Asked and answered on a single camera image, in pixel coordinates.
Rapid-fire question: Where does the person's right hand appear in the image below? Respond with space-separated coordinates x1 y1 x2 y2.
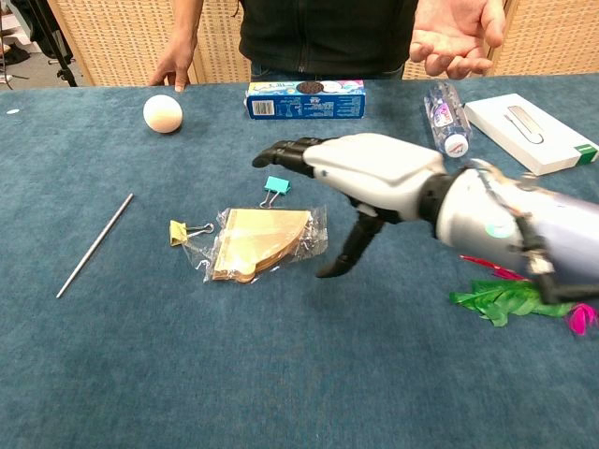
148 39 197 93

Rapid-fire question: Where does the pale peach ball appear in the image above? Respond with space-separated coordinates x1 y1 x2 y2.
142 94 183 135

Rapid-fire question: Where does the yellow binder clip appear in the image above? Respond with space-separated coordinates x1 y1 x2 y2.
168 219 215 248

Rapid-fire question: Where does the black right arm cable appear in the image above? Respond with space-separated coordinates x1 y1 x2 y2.
476 161 575 308

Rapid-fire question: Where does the blue binder clip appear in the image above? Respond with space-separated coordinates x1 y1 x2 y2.
258 175 292 210

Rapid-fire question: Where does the plastic bag with brown item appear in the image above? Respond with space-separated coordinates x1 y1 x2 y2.
183 205 329 285

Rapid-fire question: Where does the person's right forearm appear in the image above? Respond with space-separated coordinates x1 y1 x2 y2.
170 0 206 44

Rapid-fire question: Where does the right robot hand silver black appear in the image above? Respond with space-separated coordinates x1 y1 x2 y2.
251 133 450 280

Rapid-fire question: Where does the woven rattan folding screen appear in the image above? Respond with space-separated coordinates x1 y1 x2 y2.
46 0 253 88
402 0 599 80

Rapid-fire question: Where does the colourful feather shuttlecock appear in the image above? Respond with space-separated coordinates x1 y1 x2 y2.
448 254 599 337

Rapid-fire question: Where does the white flat product box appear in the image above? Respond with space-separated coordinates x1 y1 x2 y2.
462 93 599 178

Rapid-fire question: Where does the blue cookie box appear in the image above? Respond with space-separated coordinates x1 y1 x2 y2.
244 79 366 122

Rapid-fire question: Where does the clear plastic water bottle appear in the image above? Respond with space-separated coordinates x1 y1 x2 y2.
423 80 472 159

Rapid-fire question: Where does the blue felt table mat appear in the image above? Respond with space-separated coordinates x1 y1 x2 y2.
0 72 599 449

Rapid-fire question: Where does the person's torso black jacket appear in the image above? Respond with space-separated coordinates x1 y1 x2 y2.
237 0 420 81

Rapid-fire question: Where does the black tripod stand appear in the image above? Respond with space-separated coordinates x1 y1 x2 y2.
25 0 79 88

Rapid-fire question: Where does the thin metal stick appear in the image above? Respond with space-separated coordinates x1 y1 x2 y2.
55 193 135 299

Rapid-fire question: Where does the person's left hand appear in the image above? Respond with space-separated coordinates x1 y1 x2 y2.
408 0 507 80

